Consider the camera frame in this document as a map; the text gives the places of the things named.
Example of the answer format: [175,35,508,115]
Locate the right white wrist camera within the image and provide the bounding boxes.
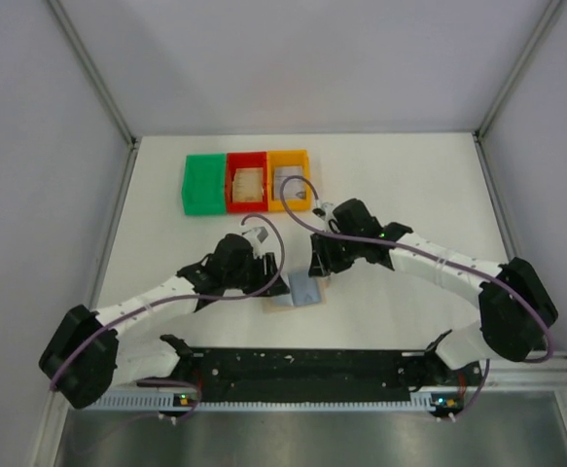
[312,201,336,232]

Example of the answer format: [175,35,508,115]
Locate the stack of cards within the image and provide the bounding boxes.
[272,165,307,200]

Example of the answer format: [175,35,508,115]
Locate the red plastic bin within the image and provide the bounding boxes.
[225,152,267,214]

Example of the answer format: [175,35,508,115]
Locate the beige card holder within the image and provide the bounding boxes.
[263,278,328,313]

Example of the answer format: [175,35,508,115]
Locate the green plastic bin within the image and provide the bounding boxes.
[181,153,227,216]

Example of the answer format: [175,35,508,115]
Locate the aluminium corner post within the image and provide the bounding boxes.
[474,0,567,142]
[44,0,141,147]

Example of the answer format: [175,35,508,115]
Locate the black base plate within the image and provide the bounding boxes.
[167,347,481,404]

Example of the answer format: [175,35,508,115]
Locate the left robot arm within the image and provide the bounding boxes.
[39,228,289,410]

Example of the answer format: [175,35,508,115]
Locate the white slotted cable duct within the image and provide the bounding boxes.
[86,390,462,413]

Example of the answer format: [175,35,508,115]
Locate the yellow plastic bin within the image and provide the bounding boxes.
[266,150,312,212]

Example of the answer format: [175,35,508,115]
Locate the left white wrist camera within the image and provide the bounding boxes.
[241,227,268,258]

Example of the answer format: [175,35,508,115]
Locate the right aluminium corner post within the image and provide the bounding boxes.
[474,0,567,142]

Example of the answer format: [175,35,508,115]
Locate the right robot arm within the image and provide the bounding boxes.
[309,198,558,370]

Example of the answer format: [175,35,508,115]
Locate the left aluminium corner post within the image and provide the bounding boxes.
[44,0,141,147]

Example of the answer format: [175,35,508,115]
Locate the beige card holders stack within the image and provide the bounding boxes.
[231,167,264,203]

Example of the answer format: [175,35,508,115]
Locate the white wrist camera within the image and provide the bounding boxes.
[241,227,268,258]
[312,201,336,232]

